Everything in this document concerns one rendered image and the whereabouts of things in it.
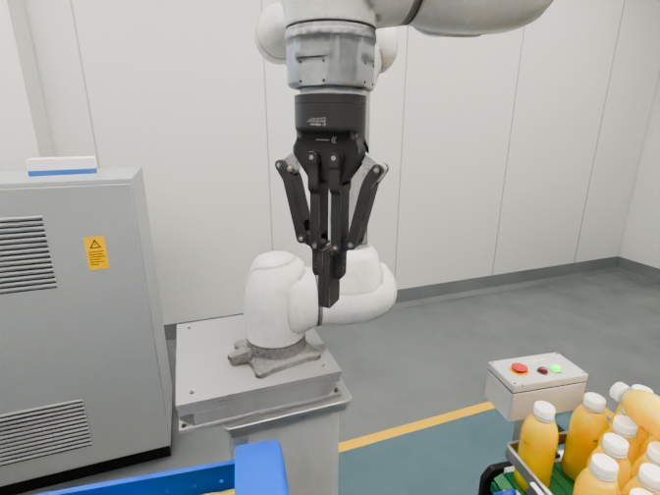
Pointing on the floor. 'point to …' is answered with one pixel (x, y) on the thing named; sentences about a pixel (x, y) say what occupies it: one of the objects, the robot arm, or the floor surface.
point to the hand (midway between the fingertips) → (329, 276)
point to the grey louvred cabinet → (79, 330)
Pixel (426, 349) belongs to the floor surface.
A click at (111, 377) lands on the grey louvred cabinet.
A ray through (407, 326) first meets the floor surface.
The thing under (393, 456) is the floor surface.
